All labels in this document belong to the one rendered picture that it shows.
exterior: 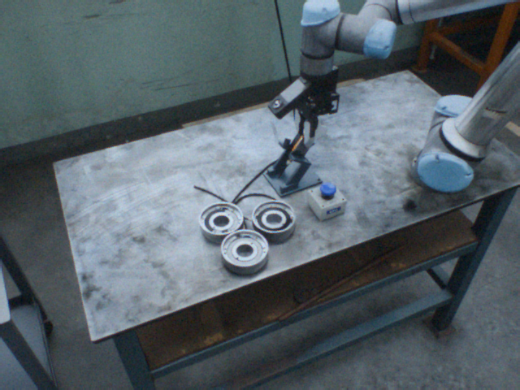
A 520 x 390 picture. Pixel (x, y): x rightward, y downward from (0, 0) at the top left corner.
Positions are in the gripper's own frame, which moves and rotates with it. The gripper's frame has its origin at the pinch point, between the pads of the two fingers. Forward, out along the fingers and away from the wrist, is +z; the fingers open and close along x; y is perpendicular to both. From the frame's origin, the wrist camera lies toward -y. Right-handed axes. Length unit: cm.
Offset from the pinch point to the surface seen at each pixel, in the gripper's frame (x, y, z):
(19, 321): 34, -87, 71
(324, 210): -16.9, -3.2, 8.1
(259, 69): 144, 60, 71
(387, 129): 5.8, 33.4, 11.8
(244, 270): -23.5, -27.9, 9.4
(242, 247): -16.9, -25.1, 10.1
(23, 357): 0, -81, 42
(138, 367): -22, -55, 33
